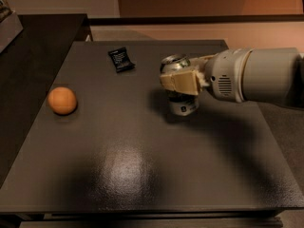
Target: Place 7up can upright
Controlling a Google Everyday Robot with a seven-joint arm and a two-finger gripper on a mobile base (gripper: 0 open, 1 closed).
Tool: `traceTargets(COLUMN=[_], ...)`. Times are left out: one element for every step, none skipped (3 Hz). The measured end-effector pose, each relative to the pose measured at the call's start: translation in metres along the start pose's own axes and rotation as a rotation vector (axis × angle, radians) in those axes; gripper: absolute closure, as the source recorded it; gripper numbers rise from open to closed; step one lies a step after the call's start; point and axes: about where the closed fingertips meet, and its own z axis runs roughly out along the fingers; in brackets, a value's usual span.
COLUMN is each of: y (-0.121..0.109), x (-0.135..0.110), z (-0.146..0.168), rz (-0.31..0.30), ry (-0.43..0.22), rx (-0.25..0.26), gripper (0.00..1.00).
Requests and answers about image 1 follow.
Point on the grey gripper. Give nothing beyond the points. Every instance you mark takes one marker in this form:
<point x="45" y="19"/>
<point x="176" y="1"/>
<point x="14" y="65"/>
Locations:
<point x="225" y="72"/>

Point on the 7up soda can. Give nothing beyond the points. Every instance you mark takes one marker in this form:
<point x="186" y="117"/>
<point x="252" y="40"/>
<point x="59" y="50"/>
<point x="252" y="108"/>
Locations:
<point x="180" y="104"/>

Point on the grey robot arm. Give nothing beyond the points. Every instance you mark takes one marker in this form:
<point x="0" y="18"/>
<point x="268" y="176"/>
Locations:
<point x="273" y="76"/>

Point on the black snack packet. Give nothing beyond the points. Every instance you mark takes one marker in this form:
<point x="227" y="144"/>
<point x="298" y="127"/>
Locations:
<point x="120" y="59"/>

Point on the orange ball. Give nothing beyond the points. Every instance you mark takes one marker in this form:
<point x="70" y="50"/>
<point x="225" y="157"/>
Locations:
<point x="62" y="100"/>

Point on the grey box at left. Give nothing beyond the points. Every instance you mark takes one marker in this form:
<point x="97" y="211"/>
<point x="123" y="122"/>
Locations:
<point x="10" y="25"/>

